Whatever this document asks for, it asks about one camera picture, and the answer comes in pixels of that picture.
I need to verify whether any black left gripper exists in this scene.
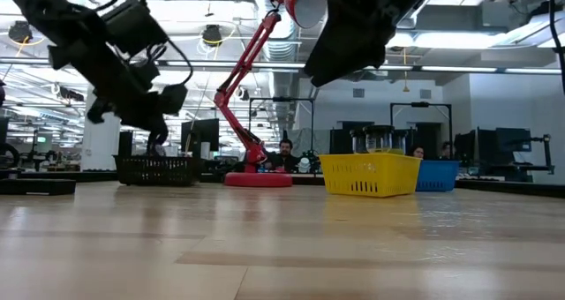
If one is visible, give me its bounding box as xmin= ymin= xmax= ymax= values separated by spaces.
xmin=46 ymin=39 xmax=190 ymax=155

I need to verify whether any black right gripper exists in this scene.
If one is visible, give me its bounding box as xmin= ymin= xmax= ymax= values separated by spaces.
xmin=303 ymin=0 xmax=438 ymax=87

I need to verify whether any glass jar with black lid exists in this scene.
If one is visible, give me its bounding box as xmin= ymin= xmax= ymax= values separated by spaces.
xmin=390 ymin=129 xmax=410 ymax=155
xmin=349 ymin=128 xmax=370 ymax=154
xmin=364 ymin=124 xmax=396 ymax=154

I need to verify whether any yellow plastic basket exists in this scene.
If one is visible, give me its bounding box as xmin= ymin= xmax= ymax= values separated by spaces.
xmin=318 ymin=153 xmax=423 ymax=199

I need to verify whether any blue plastic basket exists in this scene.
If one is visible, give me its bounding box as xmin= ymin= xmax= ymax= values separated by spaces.
xmin=414 ymin=160 xmax=461 ymax=192

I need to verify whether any black plastic basket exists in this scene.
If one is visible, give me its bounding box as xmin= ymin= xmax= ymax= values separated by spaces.
xmin=113 ymin=154 xmax=200 ymax=187

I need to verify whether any black monitor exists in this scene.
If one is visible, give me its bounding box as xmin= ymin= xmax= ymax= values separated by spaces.
xmin=180 ymin=117 xmax=221 ymax=154
xmin=454 ymin=127 xmax=533 ymax=167

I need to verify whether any red desk lamp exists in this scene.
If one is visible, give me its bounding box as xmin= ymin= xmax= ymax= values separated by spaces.
xmin=214 ymin=0 xmax=328 ymax=189

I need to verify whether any black ceiling device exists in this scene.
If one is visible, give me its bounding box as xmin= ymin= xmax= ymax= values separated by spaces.
xmin=7 ymin=20 xmax=34 ymax=44
xmin=201 ymin=24 xmax=224 ymax=49

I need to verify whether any black stand frame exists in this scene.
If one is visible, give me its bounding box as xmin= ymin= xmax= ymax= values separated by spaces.
xmin=390 ymin=101 xmax=454 ymax=160
xmin=248 ymin=97 xmax=315 ymax=155

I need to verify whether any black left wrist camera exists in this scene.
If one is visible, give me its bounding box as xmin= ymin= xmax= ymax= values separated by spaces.
xmin=101 ymin=0 xmax=171 ymax=56

